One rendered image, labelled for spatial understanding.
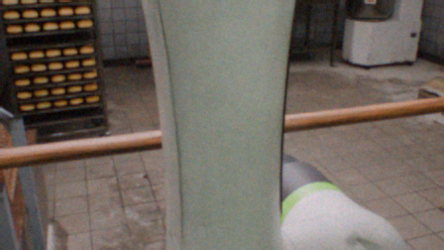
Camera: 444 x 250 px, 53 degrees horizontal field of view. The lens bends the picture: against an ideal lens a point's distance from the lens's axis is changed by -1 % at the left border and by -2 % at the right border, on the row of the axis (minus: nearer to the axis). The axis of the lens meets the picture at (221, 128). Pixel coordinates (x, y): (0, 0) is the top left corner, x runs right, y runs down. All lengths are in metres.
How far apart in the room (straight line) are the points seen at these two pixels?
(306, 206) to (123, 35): 5.37
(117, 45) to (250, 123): 5.51
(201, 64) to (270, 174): 0.10
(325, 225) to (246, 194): 0.13
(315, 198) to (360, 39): 5.29
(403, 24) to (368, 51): 0.55
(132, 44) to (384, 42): 3.08
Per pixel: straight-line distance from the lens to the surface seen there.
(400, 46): 6.02
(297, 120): 0.77
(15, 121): 1.61
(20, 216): 1.78
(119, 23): 5.74
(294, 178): 0.52
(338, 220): 0.44
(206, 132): 0.29
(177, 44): 0.28
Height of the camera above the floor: 1.49
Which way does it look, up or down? 23 degrees down
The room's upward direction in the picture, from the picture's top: straight up
